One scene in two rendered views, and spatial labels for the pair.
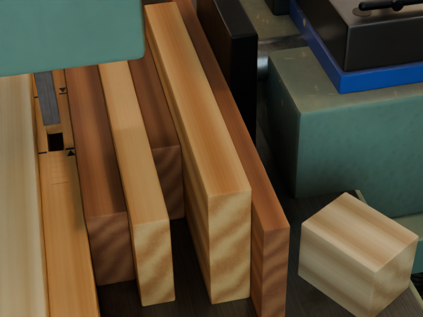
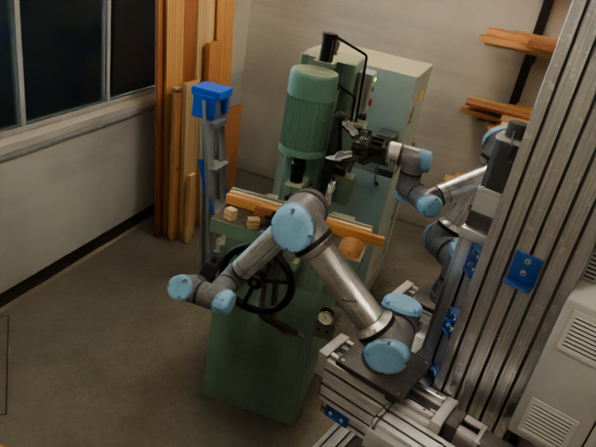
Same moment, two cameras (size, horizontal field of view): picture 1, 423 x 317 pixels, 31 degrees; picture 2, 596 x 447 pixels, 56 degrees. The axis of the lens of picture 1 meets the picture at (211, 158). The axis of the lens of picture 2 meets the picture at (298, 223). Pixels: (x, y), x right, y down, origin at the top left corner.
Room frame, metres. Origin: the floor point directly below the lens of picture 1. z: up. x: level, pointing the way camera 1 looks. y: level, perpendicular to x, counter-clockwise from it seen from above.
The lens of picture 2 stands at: (1.18, -1.77, 1.93)
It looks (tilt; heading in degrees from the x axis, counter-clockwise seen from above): 27 degrees down; 114
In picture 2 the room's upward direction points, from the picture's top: 11 degrees clockwise
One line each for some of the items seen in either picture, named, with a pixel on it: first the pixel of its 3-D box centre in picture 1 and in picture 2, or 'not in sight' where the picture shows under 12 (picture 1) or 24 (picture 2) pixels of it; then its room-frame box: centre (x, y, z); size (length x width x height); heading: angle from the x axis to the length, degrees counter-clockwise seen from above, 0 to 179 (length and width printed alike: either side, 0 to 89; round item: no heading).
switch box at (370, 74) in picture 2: not in sight; (364, 90); (0.40, 0.43, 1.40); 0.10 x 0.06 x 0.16; 102
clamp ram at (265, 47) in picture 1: (274, 58); not in sight; (0.39, -0.04, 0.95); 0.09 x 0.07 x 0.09; 12
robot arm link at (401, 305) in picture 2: not in sight; (398, 318); (0.94, -0.37, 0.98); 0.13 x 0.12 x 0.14; 99
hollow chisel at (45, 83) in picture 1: (44, 80); not in sight; (0.33, 0.08, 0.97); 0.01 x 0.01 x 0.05; 12
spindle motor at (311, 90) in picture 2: not in sight; (308, 112); (0.33, 0.08, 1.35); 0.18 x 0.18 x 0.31
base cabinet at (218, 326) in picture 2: not in sight; (278, 312); (0.31, 0.20, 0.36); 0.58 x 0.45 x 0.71; 102
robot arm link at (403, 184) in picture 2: not in sight; (409, 187); (0.78, 0.04, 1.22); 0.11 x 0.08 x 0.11; 136
